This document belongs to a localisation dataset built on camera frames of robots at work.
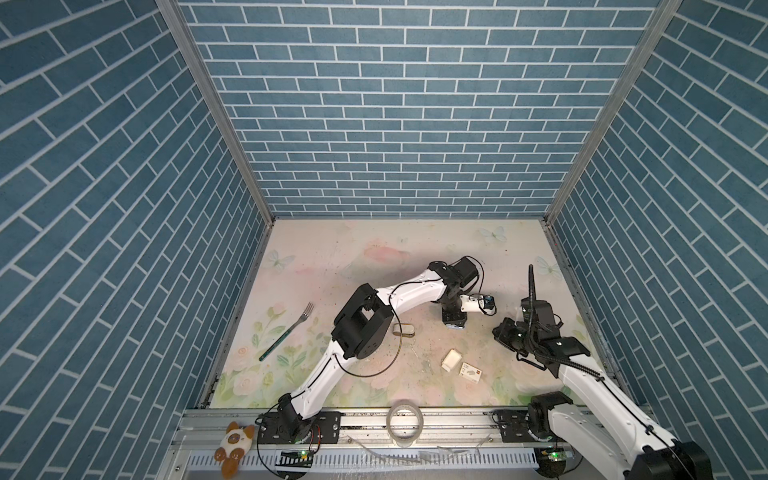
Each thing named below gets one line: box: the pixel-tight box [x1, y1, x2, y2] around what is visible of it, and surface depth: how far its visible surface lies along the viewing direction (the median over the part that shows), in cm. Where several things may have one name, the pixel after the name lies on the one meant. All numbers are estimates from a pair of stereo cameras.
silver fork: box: [258, 302, 315, 362], surface depth 95 cm
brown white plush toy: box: [214, 421, 255, 479], surface depth 70 cm
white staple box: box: [458, 362, 483, 384], surface depth 84 cm
